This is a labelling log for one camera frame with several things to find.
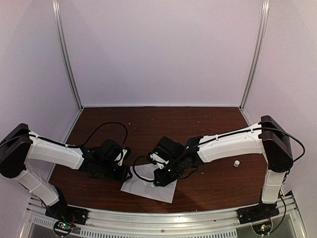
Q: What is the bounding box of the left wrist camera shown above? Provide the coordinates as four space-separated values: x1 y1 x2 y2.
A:
114 147 131 166

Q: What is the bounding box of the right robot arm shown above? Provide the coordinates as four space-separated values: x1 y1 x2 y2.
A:
150 116 294 219

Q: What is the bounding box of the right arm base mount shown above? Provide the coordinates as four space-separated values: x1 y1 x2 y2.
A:
237 205 279 236

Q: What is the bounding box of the right black cable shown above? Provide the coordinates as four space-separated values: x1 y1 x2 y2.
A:
132 123 306 183

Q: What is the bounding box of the front aluminium rail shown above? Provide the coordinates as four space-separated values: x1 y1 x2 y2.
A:
18 195 308 238

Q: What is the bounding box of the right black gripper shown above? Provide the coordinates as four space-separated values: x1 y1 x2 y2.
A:
154 157 185 187

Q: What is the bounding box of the left black cable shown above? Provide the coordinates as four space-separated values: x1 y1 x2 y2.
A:
0 122 129 179

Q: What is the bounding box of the left aluminium frame post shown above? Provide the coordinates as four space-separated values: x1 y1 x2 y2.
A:
52 0 83 111

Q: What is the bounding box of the right aluminium frame post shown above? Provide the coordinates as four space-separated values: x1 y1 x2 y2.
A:
239 0 270 111

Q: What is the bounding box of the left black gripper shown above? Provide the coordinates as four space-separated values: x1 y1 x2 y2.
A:
98 161 132 183

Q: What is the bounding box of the white glue stick cap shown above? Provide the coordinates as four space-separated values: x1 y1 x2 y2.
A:
234 160 240 167

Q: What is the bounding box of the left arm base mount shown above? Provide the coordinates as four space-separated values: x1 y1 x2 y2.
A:
45 206 89 237

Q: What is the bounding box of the black cable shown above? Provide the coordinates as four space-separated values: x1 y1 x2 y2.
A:
132 123 306 183
0 122 129 179

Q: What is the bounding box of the aluminium frame post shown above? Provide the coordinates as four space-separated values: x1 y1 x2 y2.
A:
52 0 83 111
239 0 270 111

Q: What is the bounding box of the grey envelope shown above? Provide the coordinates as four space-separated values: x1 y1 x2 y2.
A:
121 164 177 203

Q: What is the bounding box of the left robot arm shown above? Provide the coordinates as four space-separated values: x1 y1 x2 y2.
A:
0 123 132 220

